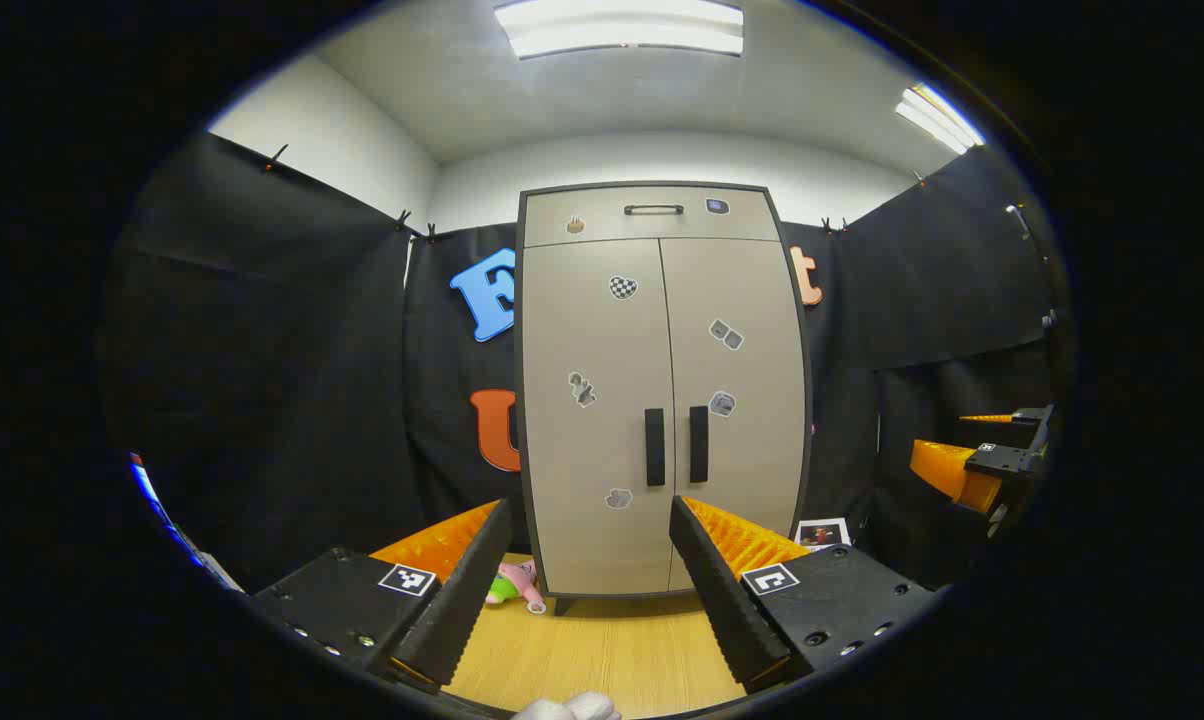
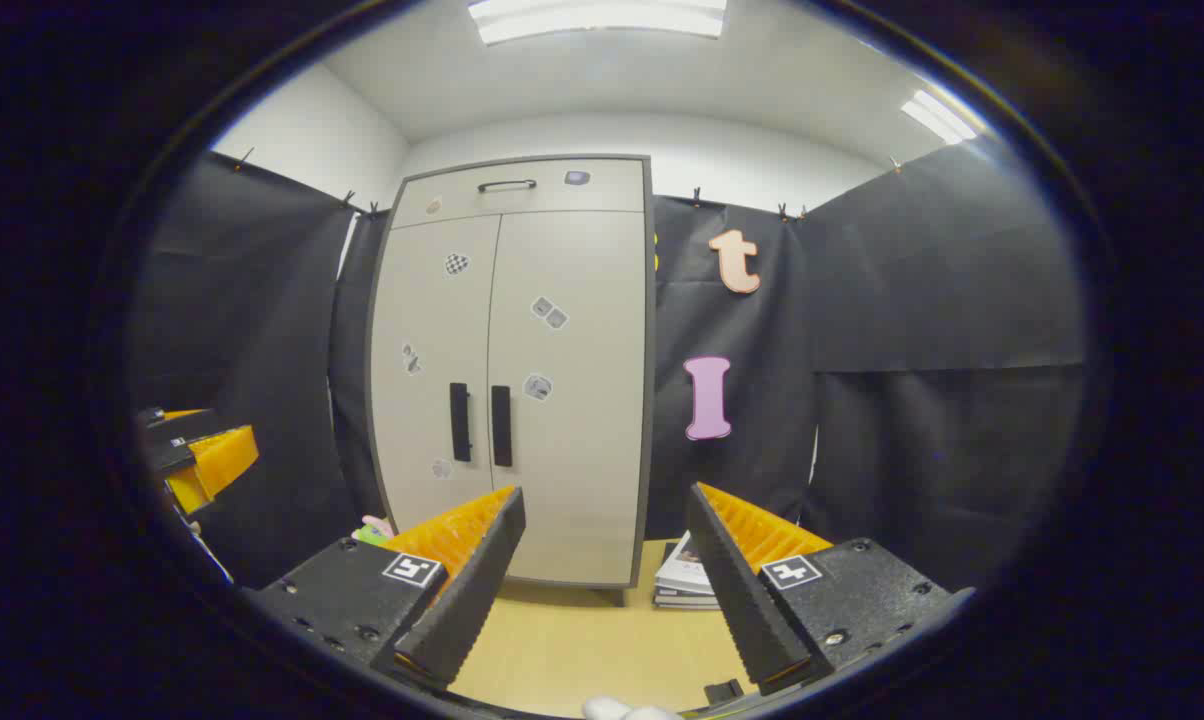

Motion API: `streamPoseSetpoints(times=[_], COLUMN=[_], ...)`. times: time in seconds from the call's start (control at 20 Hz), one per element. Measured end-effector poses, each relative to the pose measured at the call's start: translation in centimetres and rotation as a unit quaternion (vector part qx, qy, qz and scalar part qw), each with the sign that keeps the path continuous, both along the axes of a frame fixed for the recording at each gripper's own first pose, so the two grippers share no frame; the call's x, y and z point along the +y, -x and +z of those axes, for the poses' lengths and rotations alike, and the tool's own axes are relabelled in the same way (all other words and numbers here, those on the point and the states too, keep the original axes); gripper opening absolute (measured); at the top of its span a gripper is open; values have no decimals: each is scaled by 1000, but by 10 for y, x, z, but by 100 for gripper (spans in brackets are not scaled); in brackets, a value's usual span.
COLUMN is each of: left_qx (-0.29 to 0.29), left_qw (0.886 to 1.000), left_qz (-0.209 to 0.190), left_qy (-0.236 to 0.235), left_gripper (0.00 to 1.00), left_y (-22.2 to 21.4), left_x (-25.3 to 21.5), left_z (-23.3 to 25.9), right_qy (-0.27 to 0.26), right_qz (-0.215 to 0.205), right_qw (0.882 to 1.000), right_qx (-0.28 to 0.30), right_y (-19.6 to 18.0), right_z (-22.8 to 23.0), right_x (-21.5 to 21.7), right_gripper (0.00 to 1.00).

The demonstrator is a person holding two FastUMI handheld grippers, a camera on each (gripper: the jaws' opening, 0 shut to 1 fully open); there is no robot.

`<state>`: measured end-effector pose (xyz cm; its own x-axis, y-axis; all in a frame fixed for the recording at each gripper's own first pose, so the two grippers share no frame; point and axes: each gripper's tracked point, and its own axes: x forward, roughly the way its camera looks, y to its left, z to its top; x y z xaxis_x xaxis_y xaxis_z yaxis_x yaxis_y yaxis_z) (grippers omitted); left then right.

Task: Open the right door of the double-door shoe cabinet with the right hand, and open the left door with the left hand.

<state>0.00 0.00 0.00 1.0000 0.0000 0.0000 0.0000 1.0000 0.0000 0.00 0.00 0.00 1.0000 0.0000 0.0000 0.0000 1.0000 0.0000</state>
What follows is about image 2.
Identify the grey shoe cabinet door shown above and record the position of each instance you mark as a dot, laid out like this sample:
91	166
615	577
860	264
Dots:
592	450
432	330

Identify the grey double-door shoe cabinet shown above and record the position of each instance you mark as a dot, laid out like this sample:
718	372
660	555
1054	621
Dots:
649	400

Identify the black backdrop cloth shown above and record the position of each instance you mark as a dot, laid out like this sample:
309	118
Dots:
912	300

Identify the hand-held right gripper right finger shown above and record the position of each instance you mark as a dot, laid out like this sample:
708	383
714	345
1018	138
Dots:
747	600

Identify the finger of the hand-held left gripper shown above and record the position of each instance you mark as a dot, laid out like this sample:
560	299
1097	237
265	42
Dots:
187	428
222	460

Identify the large ceiling light panel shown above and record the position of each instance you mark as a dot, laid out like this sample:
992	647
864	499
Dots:
602	18

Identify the small ceiling light panel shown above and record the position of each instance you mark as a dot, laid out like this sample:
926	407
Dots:
940	118

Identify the grey cabinet drawer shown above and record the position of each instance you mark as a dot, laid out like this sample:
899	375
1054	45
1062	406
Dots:
522	205

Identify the stack of magazines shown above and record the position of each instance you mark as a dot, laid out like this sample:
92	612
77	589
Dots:
684	580

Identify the white blue printed strip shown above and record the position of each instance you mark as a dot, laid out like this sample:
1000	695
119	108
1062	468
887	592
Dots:
210	555

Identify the green pink plush toy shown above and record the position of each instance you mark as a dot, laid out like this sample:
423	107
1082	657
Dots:
374	530

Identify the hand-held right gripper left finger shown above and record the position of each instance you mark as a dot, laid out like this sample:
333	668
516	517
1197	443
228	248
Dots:
467	600

